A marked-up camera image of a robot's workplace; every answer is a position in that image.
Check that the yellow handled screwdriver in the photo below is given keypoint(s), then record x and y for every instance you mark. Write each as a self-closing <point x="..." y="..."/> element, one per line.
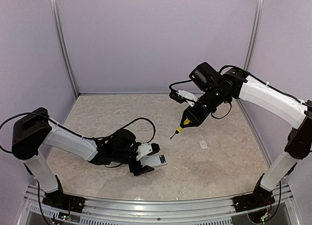
<point x="181" y="127"/>

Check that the left aluminium frame post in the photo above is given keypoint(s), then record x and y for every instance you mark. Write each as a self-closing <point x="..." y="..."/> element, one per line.
<point x="63" y="47"/>

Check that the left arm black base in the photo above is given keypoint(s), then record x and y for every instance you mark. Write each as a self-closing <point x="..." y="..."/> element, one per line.
<point x="58" y="199"/>

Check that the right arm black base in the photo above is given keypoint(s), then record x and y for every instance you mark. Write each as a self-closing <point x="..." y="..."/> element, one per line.
<point x="258" y="198"/>

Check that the white remote control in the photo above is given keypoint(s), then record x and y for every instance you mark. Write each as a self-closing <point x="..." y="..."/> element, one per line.
<point x="154" y="160"/>

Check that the aluminium frame post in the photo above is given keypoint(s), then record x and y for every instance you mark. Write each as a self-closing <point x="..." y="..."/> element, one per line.
<point x="63" y="47"/>
<point x="254" y="33"/>

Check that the white battery cover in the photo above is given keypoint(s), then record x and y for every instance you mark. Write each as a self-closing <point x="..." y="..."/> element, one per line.
<point x="203" y="145"/>

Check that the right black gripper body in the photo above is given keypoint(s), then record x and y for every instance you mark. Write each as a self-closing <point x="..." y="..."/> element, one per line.
<point x="213" y="99"/>

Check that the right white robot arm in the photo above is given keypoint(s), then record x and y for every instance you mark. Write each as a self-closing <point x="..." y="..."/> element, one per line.
<point x="239" y="84"/>

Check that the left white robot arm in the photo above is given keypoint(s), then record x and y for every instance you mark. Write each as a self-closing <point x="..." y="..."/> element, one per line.
<point x="37" y="128"/>

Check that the front aluminium rail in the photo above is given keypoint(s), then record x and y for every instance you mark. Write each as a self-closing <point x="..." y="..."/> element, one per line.
<point x="213" y="211"/>

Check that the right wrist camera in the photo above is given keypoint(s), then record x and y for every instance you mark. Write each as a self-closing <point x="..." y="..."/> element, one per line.
<point x="203" y="76"/>

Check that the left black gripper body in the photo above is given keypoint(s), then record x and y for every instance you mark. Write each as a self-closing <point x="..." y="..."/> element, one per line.
<point x="119" y="156"/>

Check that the right aluminium frame post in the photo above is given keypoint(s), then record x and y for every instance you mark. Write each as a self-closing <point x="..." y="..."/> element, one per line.
<point x="254" y="33"/>

